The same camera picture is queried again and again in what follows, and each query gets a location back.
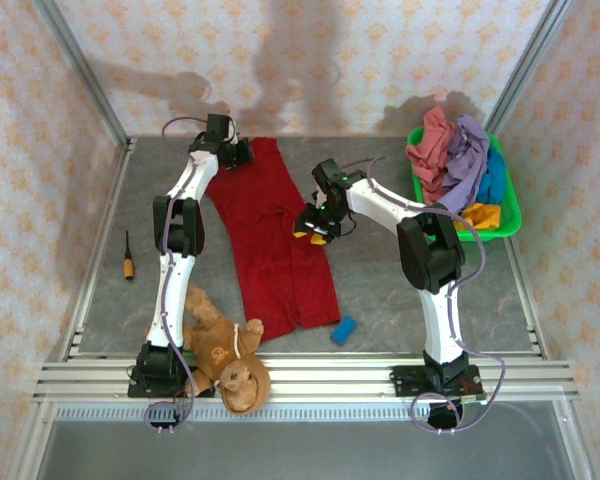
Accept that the blue t-shirt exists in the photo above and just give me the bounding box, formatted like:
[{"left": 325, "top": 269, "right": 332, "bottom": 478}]
[{"left": 476, "top": 149, "right": 508, "bottom": 206}]

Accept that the brown plush toy animal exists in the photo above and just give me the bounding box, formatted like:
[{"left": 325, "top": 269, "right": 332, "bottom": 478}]
[{"left": 182, "top": 285, "right": 273, "bottom": 415}]

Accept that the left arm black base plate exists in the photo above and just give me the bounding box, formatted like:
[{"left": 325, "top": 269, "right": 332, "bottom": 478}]
[{"left": 127, "top": 349, "right": 216, "bottom": 400}]

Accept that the aluminium frame post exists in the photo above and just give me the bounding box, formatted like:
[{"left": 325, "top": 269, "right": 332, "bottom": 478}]
[
  {"left": 481, "top": 0, "right": 577, "bottom": 136},
  {"left": 33, "top": 0, "right": 131, "bottom": 146}
]

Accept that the black cable connector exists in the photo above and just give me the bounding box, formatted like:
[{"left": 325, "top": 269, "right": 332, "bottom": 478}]
[
  {"left": 426, "top": 399, "right": 465, "bottom": 432},
  {"left": 148, "top": 405, "right": 187, "bottom": 432}
]

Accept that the grey slotted cable duct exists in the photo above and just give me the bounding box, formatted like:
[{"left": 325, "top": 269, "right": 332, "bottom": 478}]
[{"left": 49, "top": 403, "right": 431, "bottom": 422}]

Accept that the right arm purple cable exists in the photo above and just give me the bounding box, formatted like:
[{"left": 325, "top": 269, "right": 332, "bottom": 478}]
[{"left": 340, "top": 157, "right": 509, "bottom": 435}]

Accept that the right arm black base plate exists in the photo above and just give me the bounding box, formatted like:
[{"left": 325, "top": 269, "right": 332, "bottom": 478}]
[{"left": 389, "top": 363, "right": 487, "bottom": 405}]

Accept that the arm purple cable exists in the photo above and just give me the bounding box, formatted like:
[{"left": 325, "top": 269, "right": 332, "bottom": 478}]
[
  {"left": 143, "top": 116, "right": 211, "bottom": 436},
  {"left": 340, "top": 157, "right": 509, "bottom": 435}
]

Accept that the purple t-shirt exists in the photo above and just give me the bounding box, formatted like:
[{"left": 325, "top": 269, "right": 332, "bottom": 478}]
[{"left": 437, "top": 114, "right": 491, "bottom": 214}]

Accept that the wide aluminium mounting rail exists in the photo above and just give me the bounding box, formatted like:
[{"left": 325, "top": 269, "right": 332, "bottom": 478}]
[{"left": 32, "top": 358, "right": 579, "bottom": 402}]

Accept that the red t-shirt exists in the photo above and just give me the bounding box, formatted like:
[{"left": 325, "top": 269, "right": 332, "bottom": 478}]
[{"left": 203, "top": 137, "right": 342, "bottom": 344}]

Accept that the orange black screwdriver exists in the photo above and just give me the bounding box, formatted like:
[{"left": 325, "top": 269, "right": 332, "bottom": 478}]
[{"left": 123, "top": 229, "right": 137, "bottom": 281}]

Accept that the pink t-shirt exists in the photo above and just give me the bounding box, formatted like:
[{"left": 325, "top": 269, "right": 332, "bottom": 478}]
[{"left": 405, "top": 107, "right": 457, "bottom": 205}]

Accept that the orange t-shirt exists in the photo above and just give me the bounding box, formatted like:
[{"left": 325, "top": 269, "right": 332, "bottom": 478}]
[{"left": 460, "top": 202, "right": 503, "bottom": 231}]

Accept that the green plastic basket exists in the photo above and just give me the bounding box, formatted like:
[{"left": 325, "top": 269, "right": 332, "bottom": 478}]
[{"left": 405, "top": 127, "right": 524, "bottom": 244}]

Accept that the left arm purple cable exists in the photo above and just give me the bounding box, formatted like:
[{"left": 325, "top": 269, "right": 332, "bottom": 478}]
[{"left": 143, "top": 116, "right": 211, "bottom": 436}]

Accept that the small blue sponge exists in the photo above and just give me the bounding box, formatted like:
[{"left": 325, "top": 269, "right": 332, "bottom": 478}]
[{"left": 329, "top": 315, "right": 360, "bottom": 346}]

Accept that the aluminium table side rail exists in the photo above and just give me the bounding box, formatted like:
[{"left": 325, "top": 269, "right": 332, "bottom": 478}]
[
  {"left": 59, "top": 138, "right": 137, "bottom": 362},
  {"left": 504, "top": 239, "right": 551, "bottom": 360}
]

